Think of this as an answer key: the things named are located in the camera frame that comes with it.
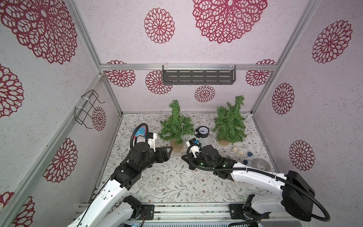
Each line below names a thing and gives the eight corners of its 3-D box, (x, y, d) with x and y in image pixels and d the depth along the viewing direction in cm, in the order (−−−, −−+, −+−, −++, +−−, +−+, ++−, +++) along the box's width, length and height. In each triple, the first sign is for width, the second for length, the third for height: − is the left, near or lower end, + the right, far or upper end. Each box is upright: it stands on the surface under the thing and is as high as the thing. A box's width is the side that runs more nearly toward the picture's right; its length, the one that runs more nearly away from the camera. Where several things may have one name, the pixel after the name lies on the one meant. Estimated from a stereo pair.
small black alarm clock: (194, 137, 107) (194, 135, 104) (193, 128, 113) (194, 126, 110) (209, 137, 107) (210, 135, 104) (208, 128, 113) (208, 126, 110)
